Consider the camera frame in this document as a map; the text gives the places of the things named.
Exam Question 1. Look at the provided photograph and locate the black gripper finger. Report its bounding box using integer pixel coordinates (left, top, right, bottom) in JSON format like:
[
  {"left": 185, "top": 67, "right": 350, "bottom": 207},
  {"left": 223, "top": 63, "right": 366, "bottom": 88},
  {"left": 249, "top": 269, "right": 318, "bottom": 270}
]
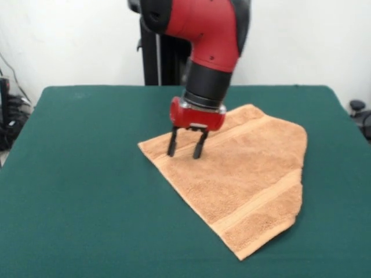
[
  {"left": 192, "top": 130, "right": 209, "bottom": 160},
  {"left": 166, "top": 126, "right": 181, "bottom": 158}
]

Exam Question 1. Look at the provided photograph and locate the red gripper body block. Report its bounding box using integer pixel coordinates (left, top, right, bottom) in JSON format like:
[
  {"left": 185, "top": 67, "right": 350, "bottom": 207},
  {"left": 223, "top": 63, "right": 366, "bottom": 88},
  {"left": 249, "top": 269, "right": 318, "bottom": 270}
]
[{"left": 169, "top": 97, "right": 227, "bottom": 133}]

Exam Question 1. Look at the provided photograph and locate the tan terry towel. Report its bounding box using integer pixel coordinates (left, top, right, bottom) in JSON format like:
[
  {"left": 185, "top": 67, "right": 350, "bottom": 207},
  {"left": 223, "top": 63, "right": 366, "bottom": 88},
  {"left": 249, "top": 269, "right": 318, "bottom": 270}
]
[{"left": 137, "top": 104, "right": 308, "bottom": 261}]

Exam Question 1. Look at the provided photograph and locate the dark green table cloth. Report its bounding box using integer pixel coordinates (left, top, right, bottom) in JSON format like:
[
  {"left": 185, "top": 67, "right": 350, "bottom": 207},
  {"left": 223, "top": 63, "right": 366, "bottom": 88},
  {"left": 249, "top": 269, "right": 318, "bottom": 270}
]
[{"left": 0, "top": 85, "right": 371, "bottom": 278}]

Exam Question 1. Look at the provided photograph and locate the upright black device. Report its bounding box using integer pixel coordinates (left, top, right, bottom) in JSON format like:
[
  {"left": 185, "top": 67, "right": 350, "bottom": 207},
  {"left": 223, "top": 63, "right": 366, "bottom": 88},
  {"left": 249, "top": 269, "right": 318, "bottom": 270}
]
[{"left": 0, "top": 76, "right": 12, "bottom": 130}]

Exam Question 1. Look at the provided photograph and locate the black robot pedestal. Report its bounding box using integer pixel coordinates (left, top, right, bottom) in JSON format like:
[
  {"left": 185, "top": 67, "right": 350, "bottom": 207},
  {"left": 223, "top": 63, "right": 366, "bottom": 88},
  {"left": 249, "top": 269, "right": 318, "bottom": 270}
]
[{"left": 136, "top": 19, "right": 191, "bottom": 86}]

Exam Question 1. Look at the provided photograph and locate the black cable pile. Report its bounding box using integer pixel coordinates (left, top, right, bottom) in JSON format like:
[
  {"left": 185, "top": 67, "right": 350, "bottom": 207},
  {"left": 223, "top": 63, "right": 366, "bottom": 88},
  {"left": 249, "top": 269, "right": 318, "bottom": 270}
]
[{"left": 0, "top": 94, "right": 32, "bottom": 151}]

